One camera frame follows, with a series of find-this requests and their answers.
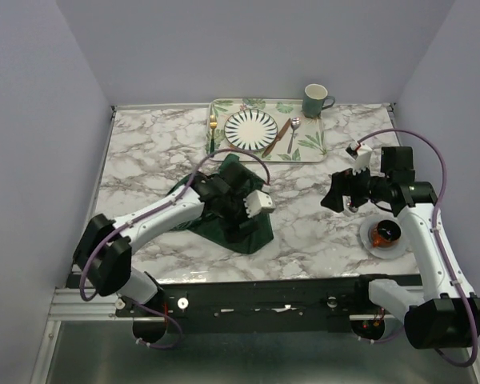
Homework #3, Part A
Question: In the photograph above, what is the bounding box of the striped white round plate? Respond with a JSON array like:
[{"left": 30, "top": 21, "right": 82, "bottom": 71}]
[{"left": 224, "top": 109, "right": 278, "bottom": 151}]

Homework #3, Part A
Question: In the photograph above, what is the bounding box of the white saucer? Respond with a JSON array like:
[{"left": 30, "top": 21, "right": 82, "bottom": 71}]
[{"left": 359, "top": 215, "right": 410, "bottom": 260}]

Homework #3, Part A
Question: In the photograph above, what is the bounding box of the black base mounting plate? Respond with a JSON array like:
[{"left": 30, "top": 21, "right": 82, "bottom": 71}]
[{"left": 112, "top": 275, "right": 393, "bottom": 338}]

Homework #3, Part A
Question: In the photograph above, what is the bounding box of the aluminium frame rail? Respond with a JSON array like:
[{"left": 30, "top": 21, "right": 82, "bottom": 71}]
[{"left": 48, "top": 288, "right": 132, "bottom": 322}]

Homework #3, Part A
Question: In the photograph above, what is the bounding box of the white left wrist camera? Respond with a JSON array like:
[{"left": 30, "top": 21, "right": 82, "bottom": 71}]
[{"left": 244, "top": 190, "right": 275, "bottom": 218}]

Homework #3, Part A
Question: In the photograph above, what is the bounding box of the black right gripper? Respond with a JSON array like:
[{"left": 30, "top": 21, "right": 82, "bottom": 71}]
[{"left": 321, "top": 161, "right": 390, "bottom": 212}]

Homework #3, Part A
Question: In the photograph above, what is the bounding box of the gold fork green handle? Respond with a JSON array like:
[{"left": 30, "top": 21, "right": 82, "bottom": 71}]
[{"left": 210, "top": 114, "right": 218, "bottom": 153}]

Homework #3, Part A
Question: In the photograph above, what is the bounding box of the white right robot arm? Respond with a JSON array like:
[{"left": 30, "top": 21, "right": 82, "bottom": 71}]
[{"left": 321, "top": 142, "right": 480, "bottom": 350}]

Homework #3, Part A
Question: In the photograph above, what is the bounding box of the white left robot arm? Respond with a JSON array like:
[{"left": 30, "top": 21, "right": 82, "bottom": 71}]
[{"left": 73, "top": 162, "right": 275, "bottom": 316}]

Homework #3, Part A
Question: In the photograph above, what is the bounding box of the leaf-patterned serving tray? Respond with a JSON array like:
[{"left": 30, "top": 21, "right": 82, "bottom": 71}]
[{"left": 205, "top": 98, "right": 326, "bottom": 163}]

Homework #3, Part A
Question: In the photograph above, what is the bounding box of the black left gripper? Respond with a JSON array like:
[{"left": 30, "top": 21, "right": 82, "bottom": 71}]
[{"left": 218, "top": 190, "right": 260, "bottom": 245}]

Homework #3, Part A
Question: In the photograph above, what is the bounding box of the green ceramic mug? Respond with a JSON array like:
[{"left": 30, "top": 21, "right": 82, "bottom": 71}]
[{"left": 302, "top": 83, "right": 336, "bottom": 118}]

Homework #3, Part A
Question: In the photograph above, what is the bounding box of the dark green cloth napkin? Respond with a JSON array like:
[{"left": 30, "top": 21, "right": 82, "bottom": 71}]
[{"left": 170, "top": 154, "right": 274, "bottom": 254}]

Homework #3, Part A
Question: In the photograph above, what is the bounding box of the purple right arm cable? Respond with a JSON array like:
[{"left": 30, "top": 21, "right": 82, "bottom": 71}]
[{"left": 355, "top": 128, "right": 480, "bottom": 367}]

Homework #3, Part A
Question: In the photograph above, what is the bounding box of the silver spoon on tray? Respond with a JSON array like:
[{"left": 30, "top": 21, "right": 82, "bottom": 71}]
[{"left": 287, "top": 117, "right": 301, "bottom": 154}]

